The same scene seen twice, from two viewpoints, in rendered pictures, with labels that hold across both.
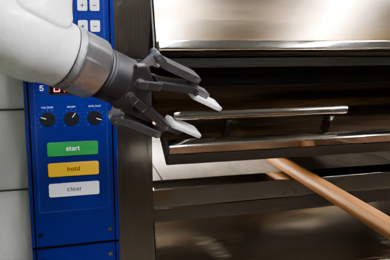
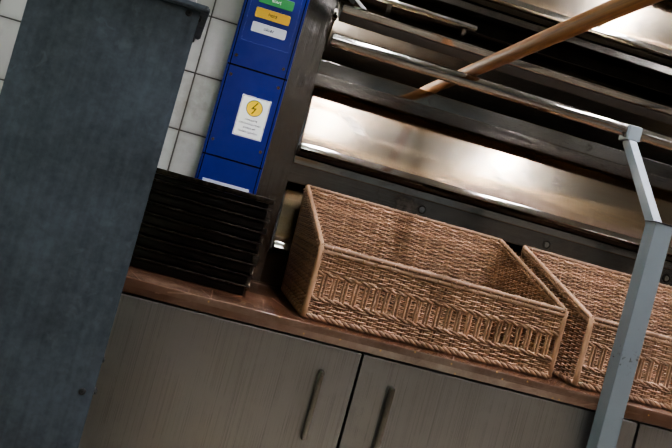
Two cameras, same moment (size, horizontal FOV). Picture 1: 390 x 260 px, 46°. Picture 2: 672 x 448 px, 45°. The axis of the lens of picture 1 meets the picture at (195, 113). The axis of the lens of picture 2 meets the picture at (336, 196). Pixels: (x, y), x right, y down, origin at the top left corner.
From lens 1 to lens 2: 1.41 m
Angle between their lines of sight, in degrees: 12
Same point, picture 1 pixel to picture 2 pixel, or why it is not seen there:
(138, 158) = (317, 31)
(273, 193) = (411, 97)
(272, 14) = not seen: outside the picture
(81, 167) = (278, 17)
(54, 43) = not seen: outside the picture
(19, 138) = not seen: outside the picture
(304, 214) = (433, 130)
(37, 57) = not seen: outside the picture
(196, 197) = (351, 76)
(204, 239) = (348, 116)
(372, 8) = not seen: outside the picture
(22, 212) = (226, 39)
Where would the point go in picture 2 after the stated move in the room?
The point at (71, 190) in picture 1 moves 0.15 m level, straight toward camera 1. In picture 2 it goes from (266, 30) to (272, 19)
